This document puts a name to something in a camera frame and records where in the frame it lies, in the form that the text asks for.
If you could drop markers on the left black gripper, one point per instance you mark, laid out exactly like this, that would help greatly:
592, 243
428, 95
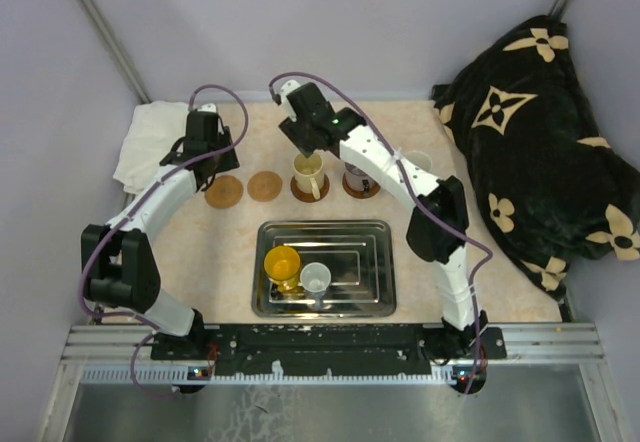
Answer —
229, 161

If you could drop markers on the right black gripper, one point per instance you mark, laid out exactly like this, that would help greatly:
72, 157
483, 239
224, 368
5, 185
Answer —
291, 128

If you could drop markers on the cream mug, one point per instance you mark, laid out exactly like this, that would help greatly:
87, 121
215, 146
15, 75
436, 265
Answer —
309, 174

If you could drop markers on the woven coaster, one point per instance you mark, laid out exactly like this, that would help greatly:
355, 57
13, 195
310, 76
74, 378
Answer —
264, 186
225, 192

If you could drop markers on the purple glass mug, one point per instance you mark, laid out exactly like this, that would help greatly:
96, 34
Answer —
357, 179

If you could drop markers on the wooden coaster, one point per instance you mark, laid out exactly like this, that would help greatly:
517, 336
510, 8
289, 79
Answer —
308, 197
360, 194

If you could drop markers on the white and blue cup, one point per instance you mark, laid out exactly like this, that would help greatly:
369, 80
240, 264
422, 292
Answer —
419, 159

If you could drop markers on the yellow cup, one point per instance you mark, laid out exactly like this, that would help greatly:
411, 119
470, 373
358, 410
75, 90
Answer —
282, 265

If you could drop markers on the small clear grey cup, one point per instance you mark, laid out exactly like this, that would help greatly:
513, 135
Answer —
315, 278

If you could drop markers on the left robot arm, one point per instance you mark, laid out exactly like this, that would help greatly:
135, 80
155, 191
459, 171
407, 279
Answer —
118, 265

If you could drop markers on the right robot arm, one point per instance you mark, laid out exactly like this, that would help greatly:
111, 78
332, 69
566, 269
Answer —
438, 214

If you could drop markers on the white folded cloth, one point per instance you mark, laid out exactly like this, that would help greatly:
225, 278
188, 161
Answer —
155, 127

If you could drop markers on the steel tray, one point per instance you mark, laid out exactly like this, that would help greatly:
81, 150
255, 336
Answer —
358, 254

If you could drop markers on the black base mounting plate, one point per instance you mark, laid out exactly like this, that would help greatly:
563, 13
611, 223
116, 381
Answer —
329, 349

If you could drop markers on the black floral blanket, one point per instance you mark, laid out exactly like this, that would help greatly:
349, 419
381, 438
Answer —
548, 185

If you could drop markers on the aluminium rail frame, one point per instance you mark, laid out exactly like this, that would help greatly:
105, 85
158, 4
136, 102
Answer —
115, 353

